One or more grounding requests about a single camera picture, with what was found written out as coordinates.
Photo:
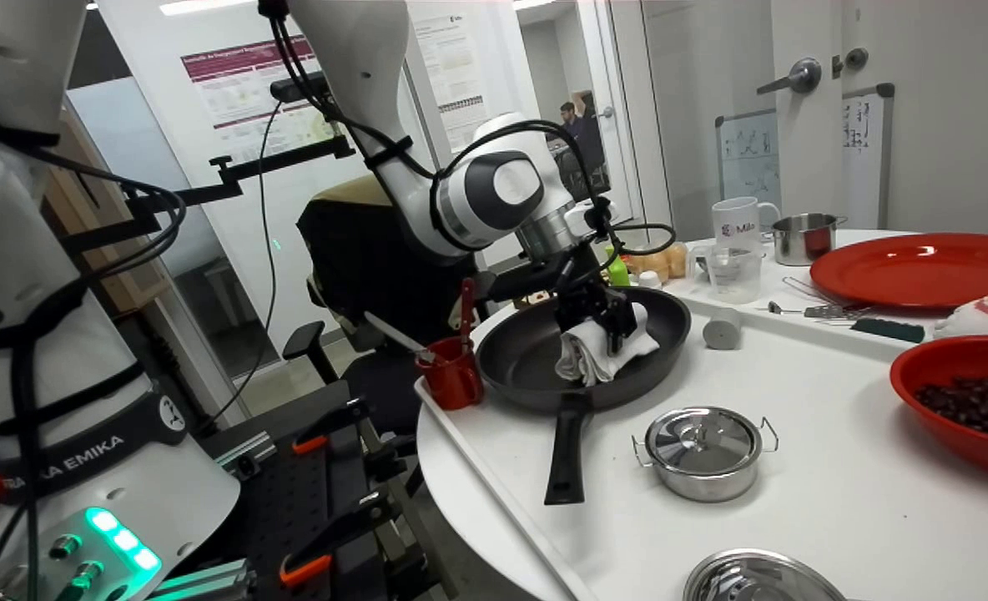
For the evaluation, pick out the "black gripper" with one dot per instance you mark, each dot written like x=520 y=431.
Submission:
x=588 y=283

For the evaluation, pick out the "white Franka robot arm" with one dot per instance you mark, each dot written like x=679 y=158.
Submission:
x=482 y=202

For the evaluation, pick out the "black frying pan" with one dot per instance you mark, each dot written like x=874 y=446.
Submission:
x=521 y=362

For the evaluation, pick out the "toy sushi board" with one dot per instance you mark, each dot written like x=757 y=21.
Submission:
x=533 y=298

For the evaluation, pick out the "small grey round object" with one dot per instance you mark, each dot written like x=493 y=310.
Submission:
x=721 y=336

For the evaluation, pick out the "clear glass cup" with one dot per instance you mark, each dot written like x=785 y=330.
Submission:
x=734 y=268

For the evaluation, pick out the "red spatula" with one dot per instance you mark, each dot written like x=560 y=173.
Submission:
x=468 y=310

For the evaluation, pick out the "white mug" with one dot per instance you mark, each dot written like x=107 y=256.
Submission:
x=740 y=220

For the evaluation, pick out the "red cup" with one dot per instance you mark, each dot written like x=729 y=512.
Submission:
x=448 y=371

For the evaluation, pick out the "person behind door window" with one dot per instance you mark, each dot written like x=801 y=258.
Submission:
x=583 y=134

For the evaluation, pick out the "steel cup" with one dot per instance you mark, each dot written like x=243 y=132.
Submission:
x=800 y=238

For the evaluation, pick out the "black office chair beige top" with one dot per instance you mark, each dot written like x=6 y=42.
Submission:
x=349 y=268

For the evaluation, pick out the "small dark rectangular block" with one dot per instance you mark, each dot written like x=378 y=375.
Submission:
x=888 y=327

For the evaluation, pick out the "white paper notice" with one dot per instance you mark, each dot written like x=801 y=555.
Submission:
x=463 y=69

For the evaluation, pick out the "flat steel lid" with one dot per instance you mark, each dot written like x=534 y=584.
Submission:
x=761 y=577

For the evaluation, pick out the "clipped paper on door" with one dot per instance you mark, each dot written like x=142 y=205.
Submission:
x=864 y=155

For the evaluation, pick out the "red plate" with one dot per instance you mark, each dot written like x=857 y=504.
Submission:
x=917 y=271

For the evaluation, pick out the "silver deadbolt knob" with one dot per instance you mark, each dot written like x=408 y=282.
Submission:
x=849 y=60

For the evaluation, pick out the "red bowl of beans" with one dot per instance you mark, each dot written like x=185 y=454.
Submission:
x=962 y=405

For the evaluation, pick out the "black robot bench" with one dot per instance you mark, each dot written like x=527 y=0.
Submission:
x=296 y=500

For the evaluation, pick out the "plain white door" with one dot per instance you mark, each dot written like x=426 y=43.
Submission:
x=938 y=112

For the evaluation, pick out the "white poster purple band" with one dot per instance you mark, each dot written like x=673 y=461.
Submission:
x=238 y=60

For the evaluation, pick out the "brown cardboard box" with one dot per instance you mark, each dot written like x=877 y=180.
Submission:
x=106 y=268

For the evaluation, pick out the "black stereo camera bar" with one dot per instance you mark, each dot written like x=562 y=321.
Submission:
x=287 y=88

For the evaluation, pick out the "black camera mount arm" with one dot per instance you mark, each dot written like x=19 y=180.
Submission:
x=238 y=169

